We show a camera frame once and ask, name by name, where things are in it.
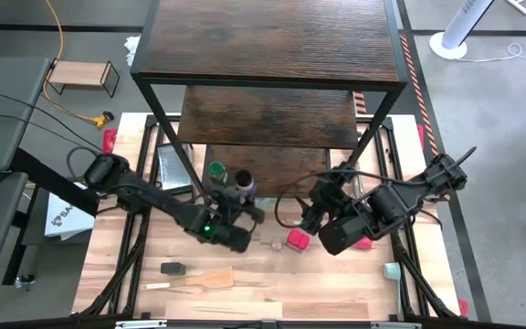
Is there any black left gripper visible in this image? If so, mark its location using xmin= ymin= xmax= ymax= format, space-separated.
xmin=220 ymin=183 xmax=267 ymax=226

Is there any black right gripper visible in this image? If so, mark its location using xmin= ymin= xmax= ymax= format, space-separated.
xmin=300 ymin=175 xmax=360 ymax=235

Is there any tall purple-label spice bottle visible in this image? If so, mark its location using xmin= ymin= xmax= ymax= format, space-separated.
xmin=234 ymin=168 xmax=258 ymax=203

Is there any red spice tin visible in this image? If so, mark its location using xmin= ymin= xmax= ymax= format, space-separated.
xmin=285 ymin=228 xmax=312 ymax=254

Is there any green-lid spice jar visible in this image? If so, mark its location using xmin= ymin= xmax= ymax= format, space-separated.
xmin=207 ymin=160 xmax=229 ymax=187

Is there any dark green spice tin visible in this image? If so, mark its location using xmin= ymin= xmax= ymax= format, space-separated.
xmin=160 ymin=261 xmax=187 ymax=277

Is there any black metal wooden shelf rack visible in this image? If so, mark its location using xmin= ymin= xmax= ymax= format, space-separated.
xmin=130 ymin=0 xmax=409 ymax=205

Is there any black-framed metal grater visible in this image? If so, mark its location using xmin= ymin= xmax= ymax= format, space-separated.
xmin=156 ymin=143 xmax=196 ymax=196

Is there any wide-blade wooden spatula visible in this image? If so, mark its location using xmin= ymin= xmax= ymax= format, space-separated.
xmin=140 ymin=266 xmax=236 ymax=292

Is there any pale mint square scoop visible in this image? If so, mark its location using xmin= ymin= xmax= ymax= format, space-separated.
xmin=384 ymin=261 xmax=404 ymax=316

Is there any orange black hazard tape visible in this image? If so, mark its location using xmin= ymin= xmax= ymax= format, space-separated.
xmin=399 ymin=34 xmax=441 ymax=164
xmin=352 ymin=90 xmax=367 ymax=115

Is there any black diagonal bar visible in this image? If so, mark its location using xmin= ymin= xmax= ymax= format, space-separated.
xmin=10 ymin=148 xmax=100 ymax=218

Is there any caster wheel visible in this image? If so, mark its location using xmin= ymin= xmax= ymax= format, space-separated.
xmin=14 ymin=273 xmax=36 ymax=292

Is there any white tower fan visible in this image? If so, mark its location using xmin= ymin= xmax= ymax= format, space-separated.
xmin=428 ymin=0 xmax=497 ymax=61

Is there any white plastic piece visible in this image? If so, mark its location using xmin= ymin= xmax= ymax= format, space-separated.
xmin=504 ymin=0 xmax=526 ymax=17

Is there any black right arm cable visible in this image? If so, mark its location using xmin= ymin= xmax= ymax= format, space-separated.
xmin=274 ymin=169 xmax=428 ymax=228

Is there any black aluminium rig frame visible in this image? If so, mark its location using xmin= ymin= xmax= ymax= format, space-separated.
xmin=68 ymin=113 xmax=469 ymax=329

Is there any yellow cable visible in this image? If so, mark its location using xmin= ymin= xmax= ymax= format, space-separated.
xmin=41 ymin=0 xmax=116 ymax=129

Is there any black left base cable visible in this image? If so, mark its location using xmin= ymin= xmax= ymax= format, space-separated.
xmin=65 ymin=145 xmax=104 ymax=179

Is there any small wooden wire-frame stand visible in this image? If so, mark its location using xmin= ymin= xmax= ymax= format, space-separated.
xmin=46 ymin=58 xmax=121 ymax=100

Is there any white floor cable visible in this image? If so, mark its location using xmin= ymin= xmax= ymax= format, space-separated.
xmin=454 ymin=43 xmax=526 ymax=65

